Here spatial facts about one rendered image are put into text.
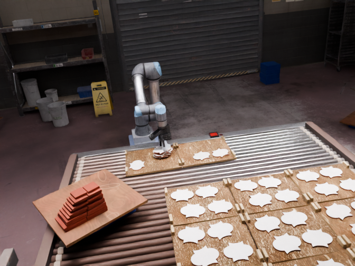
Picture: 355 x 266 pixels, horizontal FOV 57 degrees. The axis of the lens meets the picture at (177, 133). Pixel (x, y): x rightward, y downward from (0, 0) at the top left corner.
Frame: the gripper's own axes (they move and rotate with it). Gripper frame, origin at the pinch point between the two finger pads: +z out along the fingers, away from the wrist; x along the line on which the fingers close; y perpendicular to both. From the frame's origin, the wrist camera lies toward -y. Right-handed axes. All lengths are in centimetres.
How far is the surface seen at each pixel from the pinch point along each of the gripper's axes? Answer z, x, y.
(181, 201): 6, -58, -7
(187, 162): 6.4, -16.5, 13.6
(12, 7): -88, 490, -122
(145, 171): 6.4, -13.6, -18.3
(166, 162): 6.5, -9.0, -0.5
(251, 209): 6, -83, 27
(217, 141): 6.5, 2.0, 47.7
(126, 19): -46, 459, 78
